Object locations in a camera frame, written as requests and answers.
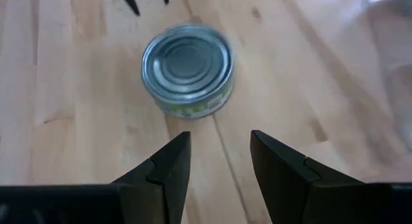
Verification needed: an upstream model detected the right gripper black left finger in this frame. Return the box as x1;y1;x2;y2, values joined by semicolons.
111;131;192;224

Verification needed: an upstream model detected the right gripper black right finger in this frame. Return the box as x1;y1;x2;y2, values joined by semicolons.
250;129;393;224

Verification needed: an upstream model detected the silver tin can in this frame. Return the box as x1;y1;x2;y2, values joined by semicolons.
140;23;236;120

